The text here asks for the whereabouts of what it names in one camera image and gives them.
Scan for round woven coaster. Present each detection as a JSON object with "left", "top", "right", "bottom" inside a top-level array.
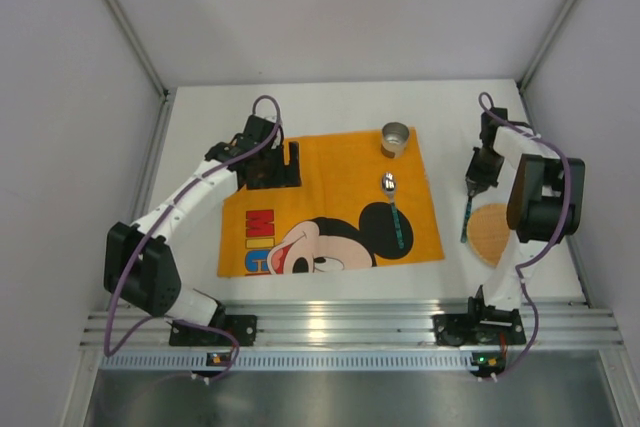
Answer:
[{"left": 466, "top": 203, "right": 510, "bottom": 268}]

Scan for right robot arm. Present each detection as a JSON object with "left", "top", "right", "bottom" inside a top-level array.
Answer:
[{"left": 465, "top": 107, "right": 586, "bottom": 312}]

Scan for aluminium rail frame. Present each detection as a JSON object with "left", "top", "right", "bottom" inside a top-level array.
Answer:
[{"left": 79, "top": 276, "right": 624, "bottom": 348}]

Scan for metal cup with cork band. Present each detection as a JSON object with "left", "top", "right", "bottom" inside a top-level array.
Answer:
[{"left": 380, "top": 122, "right": 410, "bottom": 159}]

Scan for spoon with teal handle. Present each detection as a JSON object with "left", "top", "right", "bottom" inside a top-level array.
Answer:
[{"left": 381, "top": 172, "right": 405, "bottom": 249}]

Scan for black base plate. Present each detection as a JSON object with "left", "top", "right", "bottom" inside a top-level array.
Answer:
[
  {"left": 169, "top": 314, "right": 258, "bottom": 347},
  {"left": 433, "top": 311, "right": 526, "bottom": 347}
]

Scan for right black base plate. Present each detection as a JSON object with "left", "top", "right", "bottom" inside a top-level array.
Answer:
[{"left": 433, "top": 311, "right": 526, "bottom": 347}]

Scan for fork with teal handle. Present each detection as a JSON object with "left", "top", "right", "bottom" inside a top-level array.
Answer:
[{"left": 460, "top": 193, "right": 474, "bottom": 244}]

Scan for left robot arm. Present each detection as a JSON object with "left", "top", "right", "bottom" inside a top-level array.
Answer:
[{"left": 103, "top": 115, "right": 301, "bottom": 326}]

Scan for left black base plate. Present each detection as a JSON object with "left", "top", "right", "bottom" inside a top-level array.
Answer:
[{"left": 169, "top": 314, "right": 258, "bottom": 347}]

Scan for perforated cable duct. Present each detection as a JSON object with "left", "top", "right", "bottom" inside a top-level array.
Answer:
[{"left": 100, "top": 349, "right": 504, "bottom": 372}]

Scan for orange Mickey Mouse placemat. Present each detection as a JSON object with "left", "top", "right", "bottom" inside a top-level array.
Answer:
[{"left": 218, "top": 131, "right": 445, "bottom": 278}]

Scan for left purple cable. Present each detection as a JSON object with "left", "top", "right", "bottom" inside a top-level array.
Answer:
[{"left": 102, "top": 95, "right": 285, "bottom": 382}]

